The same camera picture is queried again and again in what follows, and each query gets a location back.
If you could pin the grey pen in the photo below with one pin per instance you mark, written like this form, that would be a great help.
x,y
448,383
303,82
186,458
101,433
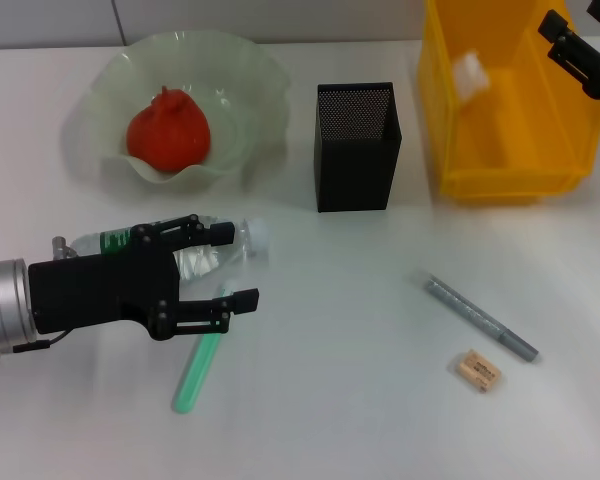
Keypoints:
x,y
480,317

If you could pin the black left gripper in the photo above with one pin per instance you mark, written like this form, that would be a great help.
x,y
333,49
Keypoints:
x,y
95,290

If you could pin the black mesh pen holder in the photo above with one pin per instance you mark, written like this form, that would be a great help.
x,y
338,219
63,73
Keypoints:
x,y
355,165

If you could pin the green glass fruit plate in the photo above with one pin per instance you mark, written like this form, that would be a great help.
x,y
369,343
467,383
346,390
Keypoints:
x,y
240,100

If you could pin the yellow plastic bin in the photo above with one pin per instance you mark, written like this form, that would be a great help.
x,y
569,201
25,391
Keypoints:
x,y
520,130

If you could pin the white paper ball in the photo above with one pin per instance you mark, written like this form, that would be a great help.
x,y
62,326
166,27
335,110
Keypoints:
x,y
470,75

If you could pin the beige eraser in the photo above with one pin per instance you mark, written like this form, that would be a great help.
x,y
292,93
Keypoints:
x,y
477,371

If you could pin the green pen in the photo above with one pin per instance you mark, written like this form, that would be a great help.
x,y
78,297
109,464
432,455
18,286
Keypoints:
x,y
195,365

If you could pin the clear green-label water bottle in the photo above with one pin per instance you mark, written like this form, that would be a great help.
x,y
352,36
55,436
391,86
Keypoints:
x,y
200,262

